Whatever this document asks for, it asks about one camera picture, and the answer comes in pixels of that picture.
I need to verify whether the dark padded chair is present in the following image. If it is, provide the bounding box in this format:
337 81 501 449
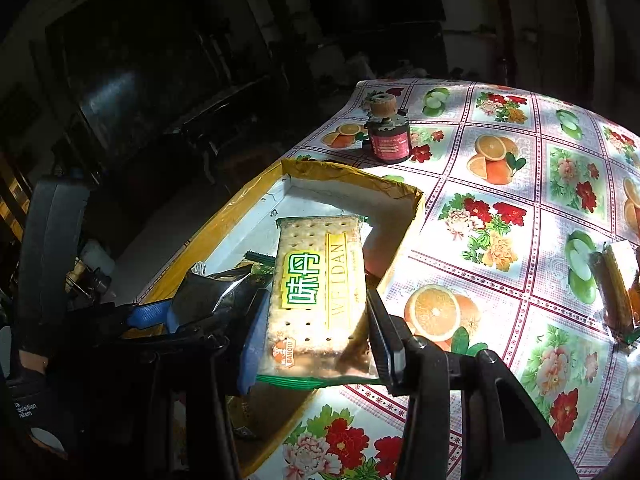
17 175 93 356

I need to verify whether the red jar with cork lid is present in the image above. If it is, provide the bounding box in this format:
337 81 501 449
364 91 412 163

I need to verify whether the yellow label cracker packet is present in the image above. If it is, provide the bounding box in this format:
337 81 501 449
256 214 381 391

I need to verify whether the person's left hand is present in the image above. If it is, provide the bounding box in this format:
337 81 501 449
15 345 53 376

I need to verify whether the silver green foil packet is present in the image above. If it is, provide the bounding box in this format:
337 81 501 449
167 260 271 333

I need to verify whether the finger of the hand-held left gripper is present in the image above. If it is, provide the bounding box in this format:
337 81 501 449
112 299 176 336
125 310 251 356

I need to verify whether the orange striped wafer packet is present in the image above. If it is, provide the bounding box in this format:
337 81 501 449
589 239 640 343

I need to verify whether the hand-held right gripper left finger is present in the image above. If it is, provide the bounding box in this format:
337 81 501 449
150 287 273 480

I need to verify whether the yellow cardboard box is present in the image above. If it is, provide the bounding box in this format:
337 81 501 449
122 157 426 476

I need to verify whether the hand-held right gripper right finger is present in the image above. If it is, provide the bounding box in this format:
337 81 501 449
366 287 583 480

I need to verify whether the fruit and flower print tablecloth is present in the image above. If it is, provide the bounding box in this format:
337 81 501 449
225 77 640 480

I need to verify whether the dark cabinet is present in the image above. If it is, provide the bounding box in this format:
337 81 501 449
45 0 281 161

